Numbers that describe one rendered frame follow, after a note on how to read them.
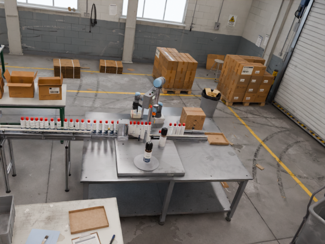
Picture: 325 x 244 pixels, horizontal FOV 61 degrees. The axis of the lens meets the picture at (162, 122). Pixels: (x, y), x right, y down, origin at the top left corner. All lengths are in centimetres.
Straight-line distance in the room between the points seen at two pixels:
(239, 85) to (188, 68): 137
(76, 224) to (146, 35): 710
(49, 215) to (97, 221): 45
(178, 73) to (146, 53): 229
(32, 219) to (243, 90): 587
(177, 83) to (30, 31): 439
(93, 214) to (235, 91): 532
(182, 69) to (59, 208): 514
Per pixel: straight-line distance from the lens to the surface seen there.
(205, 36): 968
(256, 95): 775
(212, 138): 420
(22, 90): 480
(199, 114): 411
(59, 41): 889
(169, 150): 362
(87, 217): 283
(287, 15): 867
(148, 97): 353
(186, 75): 728
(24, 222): 287
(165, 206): 362
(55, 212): 289
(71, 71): 746
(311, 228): 392
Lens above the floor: 299
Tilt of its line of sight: 30 degrees down
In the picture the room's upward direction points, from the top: 11 degrees clockwise
